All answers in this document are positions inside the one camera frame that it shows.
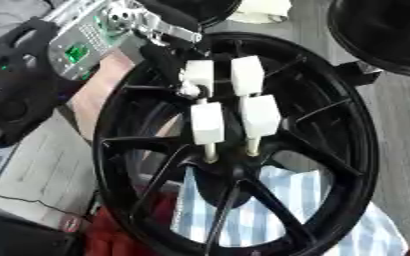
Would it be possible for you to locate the white plastic object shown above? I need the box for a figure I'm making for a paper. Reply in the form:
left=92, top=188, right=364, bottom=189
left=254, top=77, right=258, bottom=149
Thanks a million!
left=234, top=0, right=293, bottom=25

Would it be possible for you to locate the thin black cable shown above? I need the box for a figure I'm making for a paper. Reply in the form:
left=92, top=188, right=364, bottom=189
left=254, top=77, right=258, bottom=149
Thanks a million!
left=0, top=191, right=95, bottom=222

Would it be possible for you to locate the blue white striped cloth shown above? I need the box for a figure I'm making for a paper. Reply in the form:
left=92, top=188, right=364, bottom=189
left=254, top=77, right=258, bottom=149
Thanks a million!
left=170, top=164, right=410, bottom=256

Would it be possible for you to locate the black support block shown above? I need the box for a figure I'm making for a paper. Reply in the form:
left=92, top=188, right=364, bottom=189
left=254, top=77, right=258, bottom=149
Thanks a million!
left=334, top=61, right=386, bottom=87

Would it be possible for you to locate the black spoked wheel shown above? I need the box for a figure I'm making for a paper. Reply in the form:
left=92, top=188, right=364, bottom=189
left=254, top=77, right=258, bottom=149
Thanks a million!
left=91, top=31, right=382, bottom=256

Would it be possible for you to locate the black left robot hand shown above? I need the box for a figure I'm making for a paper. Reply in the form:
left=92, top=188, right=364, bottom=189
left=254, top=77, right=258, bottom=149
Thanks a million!
left=133, top=0, right=216, bottom=99

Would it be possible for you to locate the black round object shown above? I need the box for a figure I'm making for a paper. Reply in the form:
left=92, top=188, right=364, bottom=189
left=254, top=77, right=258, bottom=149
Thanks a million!
left=154, top=0, right=244, bottom=29

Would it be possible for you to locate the white pin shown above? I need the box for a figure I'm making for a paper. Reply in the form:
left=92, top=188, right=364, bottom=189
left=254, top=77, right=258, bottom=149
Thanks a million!
left=238, top=94, right=284, bottom=158
left=229, top=55, right=268, bottom=98
left=182, top=59, right=218, bottom=98
left=187, top=101, right=226, bottom=165

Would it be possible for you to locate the large black round wheel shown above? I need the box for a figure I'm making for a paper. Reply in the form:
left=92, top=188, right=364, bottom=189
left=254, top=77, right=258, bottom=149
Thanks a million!
left=325, top=0, right=410, bottom=78

